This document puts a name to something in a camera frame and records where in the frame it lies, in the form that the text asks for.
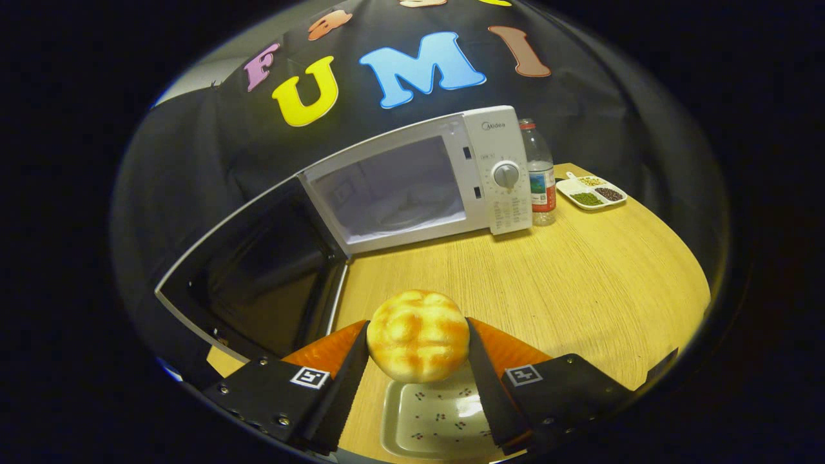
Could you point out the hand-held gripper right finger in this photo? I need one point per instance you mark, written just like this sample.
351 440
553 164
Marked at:
490 393

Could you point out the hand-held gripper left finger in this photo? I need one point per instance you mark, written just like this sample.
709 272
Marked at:
345 393

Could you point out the golden round bread bun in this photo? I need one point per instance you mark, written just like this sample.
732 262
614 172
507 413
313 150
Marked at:
417 335

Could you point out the white microwave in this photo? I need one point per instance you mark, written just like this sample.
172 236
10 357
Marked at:
509 212

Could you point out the square white patterned plate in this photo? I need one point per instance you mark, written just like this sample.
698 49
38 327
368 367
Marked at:
432 419

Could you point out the clear plastic water bottle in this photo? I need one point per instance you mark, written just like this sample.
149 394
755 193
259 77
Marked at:
541 187

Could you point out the white divided bean dish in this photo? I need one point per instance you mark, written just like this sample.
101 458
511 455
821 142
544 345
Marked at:
590 193

